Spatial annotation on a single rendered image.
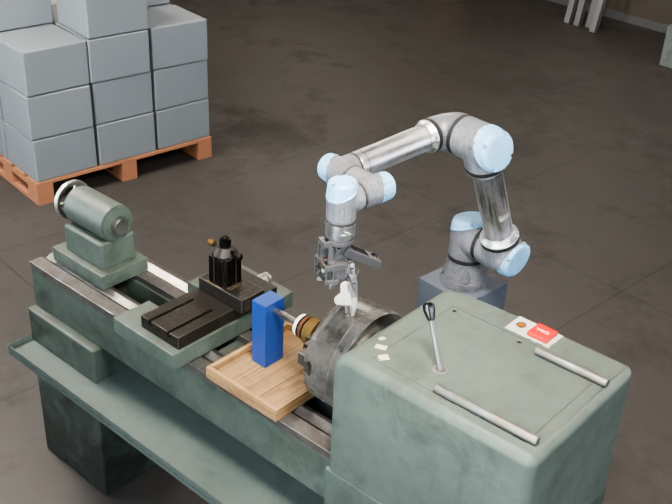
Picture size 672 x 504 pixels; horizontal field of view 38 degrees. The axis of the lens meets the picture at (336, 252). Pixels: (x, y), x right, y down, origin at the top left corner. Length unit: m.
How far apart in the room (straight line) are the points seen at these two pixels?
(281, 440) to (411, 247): 2.80
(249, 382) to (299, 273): 2.30
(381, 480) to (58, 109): 3.81
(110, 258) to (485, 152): 1.47
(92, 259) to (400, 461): 1.49
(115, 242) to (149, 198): 2.58
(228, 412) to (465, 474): 0.95
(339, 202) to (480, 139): 0.48
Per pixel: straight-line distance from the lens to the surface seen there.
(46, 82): 5.79
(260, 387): 2.93
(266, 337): 2.94
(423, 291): 3.09
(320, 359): 2.62
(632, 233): 6.03
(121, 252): 3.48
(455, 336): 2.54
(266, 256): 5.35
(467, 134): 2.62
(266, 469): 3.17
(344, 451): 2.60
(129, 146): 6.18
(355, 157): 2.50
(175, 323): 3.07
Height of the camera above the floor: 2.67
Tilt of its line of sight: 30 degrees down
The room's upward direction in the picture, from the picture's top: 3 degrees clockwise
